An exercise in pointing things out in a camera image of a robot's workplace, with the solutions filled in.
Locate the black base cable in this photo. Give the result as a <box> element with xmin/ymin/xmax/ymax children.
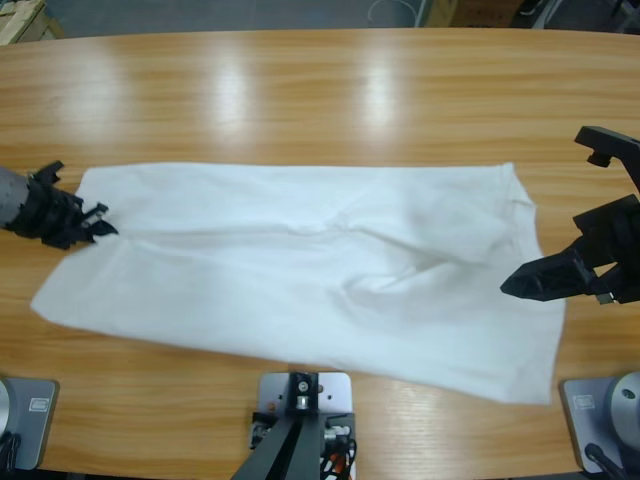
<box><xmin>0</xmin><ymin>432</ymin><xmax>22</xmax><ymax>471</ymax></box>
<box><xmin>583</xmin><ymin>442</ymin><xmax>624</xmax><ymax>480</ymax></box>

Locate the grey camera mount plate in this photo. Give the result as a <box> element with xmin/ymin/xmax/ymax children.
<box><xmin>257</xmin><ymin>370</ymin><xmax>352</xmax><ymax>416</ymax></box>

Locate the orange cable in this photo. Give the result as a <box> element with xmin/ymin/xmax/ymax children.
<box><xmin>319</xmin><ymin>447</ymin><xmax>354</xmax><ymax>476</ymax></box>

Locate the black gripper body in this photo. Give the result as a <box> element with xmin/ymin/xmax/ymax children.
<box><xmin>8</xmin><ymin>172</ymin><xmax>99</xmax><ymax>251</ymax></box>
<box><xmin>572</xmin><ymin>193</ymin><xmax>640</xmax><ymax>306</ymax></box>

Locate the white t-shirt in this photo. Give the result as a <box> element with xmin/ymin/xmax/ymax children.
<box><xmin>30</xmin><ymin>160</ymin><xmax>569</xmax><ymax>406</ymax></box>

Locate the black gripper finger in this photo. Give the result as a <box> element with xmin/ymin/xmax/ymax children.
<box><xmin>499</xmin><ymin>243</ymin><xmax>600</xmax><ymax>304</ymax></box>
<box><xmin>81</xmin><ymin>201</ymin><xmax>121</xmax><ymax>246</ymax></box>
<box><xmin>28</xmin><ymin>159</ymin><xmax>67</xmax><ymax>187</ymax></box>
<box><xmin>573</xmin><ymin>124</ymin><xmax>640</xmax><ymax>195</ymax></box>

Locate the brown cardboard box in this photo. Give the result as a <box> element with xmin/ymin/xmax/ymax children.
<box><xmin>432</xmin><ymin>0</ymin><xmax>516</xmax><ymax>27</ymax></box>

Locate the dark camera post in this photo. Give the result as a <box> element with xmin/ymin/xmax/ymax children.
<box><xmin>227</xmin><ymin>370</ymin><xmax>322</xmax><ymax>480</ymax></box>

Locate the wooden pallet stack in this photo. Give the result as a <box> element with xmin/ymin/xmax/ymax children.
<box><xmin>0</xmin><ymin>0</ymin><xmax>66</xmax><ymax>45</ymax></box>

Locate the white chair frame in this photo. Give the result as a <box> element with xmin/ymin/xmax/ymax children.
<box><xmin>519</xmin><ymin>0</ymin><xmax>561</xmax><ymax>29</ymax></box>

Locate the black electronics bracket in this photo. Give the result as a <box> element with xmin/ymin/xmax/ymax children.
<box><xmin>249</xmin><ymin>409</ymin><xmax>359</xmax><ymax>480</ymax></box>

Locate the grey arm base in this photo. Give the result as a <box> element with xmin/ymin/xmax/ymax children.
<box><xmin>558</xmin><ymin>369</ymin><xmax>640</xmax><ymax>475</ymax></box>
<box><xmin>0</xmin><ymin>377</ymin><xmax>60</xmax><ymax>472</ymax></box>

